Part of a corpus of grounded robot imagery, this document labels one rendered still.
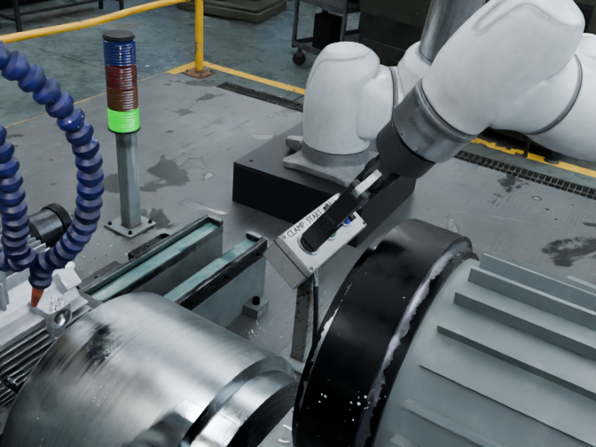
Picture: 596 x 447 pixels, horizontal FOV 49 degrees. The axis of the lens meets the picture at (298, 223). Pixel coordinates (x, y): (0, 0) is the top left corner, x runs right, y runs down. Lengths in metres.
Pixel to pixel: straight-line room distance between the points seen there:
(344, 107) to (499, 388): 1.10
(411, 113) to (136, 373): 0.40
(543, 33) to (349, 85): 0.76
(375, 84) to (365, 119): 0.07
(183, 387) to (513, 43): 0.44
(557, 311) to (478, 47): 0.37
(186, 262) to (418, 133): 0.59
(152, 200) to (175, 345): 0.99
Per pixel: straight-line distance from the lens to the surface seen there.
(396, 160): 0.77
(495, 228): 1.62
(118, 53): 1.29
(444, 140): 0.74
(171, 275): 1.18
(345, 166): 1.46
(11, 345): 0.80
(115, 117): 1.34
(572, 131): 0.78
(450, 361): 0.36
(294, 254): 0.91
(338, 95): 1.40
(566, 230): 1.70
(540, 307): 0.39
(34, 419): 0.63
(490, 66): 0.69
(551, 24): 0.68
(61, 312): 0.82
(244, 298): 1.21
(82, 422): 0.60
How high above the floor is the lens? 1.57
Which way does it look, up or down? 31 degrees down
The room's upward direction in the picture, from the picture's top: 5 degrees clockwise
